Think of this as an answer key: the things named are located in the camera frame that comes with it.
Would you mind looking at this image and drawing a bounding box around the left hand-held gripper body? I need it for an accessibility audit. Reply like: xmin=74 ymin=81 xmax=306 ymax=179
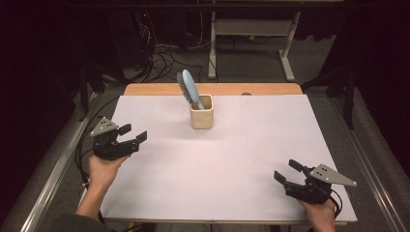
xmin=89 ymin=117 xmax=142 ymax=161

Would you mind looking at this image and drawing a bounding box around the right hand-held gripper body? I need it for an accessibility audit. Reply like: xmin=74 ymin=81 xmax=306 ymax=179
xmin=282 ymin=163 xmax=359 ymax=205

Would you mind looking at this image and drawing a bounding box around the beige square cup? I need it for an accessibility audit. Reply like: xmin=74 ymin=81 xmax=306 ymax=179
xmin=189 ymin=93 xmax=215 ymax=131

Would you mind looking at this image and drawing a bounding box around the light blue hairbrush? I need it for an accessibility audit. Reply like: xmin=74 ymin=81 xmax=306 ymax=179
xmin=176 ymin=69 xmax=206 ymax=111

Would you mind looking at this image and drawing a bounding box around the person's left hand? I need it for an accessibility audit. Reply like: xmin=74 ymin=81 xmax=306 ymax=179
xmin=87 ymin=154 xmax=131 ymax=195

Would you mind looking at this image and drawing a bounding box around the person's right hand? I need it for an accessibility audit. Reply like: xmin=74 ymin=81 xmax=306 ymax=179
xmin=298 ymin=197 xmax=338 ymax=232

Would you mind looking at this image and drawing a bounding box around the black stand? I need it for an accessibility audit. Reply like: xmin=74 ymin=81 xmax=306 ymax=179
xmin=78 ymin=62 xmax=107 ymax=123
xmin=301 ymin=62 xmax=357 ymax=131

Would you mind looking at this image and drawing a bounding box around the dark sleeve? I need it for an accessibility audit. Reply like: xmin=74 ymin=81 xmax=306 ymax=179
xmin=47 ymin=213 xmax=114 ymax=232

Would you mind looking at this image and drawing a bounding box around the dark box with red light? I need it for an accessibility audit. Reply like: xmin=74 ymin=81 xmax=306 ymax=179
xmin=107 ymin=9 xmax=154 ymax=71

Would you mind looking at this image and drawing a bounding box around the white metal stand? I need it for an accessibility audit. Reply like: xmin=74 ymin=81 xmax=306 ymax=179
xmin=207 ymin=11 xmax=303 ymax=82

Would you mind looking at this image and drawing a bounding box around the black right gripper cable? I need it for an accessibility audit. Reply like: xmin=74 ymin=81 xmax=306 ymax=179
xmin=329 ymin=188 xmax=344 ymax=220

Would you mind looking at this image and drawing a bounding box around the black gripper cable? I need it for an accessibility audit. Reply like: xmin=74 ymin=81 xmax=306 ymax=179
xmin=74 ymin=96 xmax=121 ymax=189
xmin=329 ymin=188 xmax=344 ymax=220

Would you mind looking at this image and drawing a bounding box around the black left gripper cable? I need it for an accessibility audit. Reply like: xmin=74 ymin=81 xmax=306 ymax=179
xmin=74 ymin=96 xmax=121 ymax=189

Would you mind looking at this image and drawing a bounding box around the aluminium rail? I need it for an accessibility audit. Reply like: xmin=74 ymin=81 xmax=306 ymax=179
xmin=4 ymin=91 xmax=100 ymax=232
xmin=328 ymin=96 xmax=410 ymax=232

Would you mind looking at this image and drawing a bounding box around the tangle of floor cables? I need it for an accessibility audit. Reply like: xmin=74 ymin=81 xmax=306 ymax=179
xmin=136 ymin=13 xmax=207 ymax=83

